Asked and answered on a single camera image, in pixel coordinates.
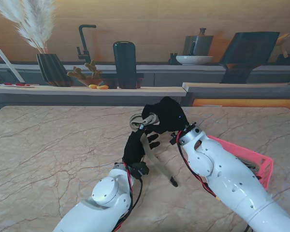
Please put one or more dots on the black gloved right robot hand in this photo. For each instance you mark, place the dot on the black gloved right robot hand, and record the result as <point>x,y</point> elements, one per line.
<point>169,116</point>

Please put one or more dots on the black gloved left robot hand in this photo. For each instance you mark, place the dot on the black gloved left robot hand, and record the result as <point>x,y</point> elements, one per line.
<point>135,147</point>

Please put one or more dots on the beige woven belt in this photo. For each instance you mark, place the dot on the beige woven belt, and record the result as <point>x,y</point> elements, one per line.
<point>157,162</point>
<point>252,166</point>

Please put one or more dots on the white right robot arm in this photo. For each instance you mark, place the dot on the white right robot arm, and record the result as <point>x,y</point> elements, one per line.
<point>227,174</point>

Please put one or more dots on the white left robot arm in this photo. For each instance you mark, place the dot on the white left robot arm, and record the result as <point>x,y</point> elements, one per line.
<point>106,193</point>

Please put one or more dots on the pink plastic storage basket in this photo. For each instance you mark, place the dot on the pink plastic storage basket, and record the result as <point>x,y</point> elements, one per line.
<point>256,154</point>

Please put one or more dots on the small black figurine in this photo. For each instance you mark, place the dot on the small black figurine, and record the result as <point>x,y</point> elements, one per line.
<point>172,59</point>

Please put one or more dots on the white speckled bowl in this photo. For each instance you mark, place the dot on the white speckled bowl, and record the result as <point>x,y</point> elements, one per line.
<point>193,60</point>

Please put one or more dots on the tall black appliance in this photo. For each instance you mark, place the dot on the tall black appliance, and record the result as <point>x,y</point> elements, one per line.
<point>125,62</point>

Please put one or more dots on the yellow lemons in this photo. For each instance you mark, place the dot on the yellow lemons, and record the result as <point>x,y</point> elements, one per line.
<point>99,86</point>

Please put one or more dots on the grey lidded pot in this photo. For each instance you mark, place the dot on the grey lidded pot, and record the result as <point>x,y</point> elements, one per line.
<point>200,44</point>

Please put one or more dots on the green cactus plant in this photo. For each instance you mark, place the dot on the green cactus plant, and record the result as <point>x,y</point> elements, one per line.
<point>87,72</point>

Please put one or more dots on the dark angular stand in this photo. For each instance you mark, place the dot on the dark angular stand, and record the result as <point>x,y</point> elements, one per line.
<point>249,55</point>

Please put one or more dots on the black kitchen faucet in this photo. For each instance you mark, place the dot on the black kitchen faucet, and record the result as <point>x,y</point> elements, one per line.
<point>83,43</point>

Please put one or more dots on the dark ribbed vase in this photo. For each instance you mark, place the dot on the dark ribbed vase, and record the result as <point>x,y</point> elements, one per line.
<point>53,70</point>

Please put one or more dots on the small dark container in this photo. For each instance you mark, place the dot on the small dark container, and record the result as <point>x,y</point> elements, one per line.
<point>288,59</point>

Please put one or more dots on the plate with red food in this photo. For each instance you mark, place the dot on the plate with red food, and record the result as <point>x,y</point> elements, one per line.
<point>17,84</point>

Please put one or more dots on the yellow wooden utensil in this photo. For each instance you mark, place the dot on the yellow wooden utensil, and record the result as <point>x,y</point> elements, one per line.
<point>281,39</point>

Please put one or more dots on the white leaning board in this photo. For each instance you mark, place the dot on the white leaning board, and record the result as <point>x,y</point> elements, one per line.
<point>9,65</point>

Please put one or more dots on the white pampas grass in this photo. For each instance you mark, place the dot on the white pampas grass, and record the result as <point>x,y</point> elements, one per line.
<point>31,21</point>

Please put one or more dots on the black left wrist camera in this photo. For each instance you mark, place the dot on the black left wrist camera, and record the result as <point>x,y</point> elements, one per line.
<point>140,169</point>

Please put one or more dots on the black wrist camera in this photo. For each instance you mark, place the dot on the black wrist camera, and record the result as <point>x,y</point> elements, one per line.
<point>140,169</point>
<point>173,139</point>

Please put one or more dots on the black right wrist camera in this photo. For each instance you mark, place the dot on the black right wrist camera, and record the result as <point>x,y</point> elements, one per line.
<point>173,139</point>

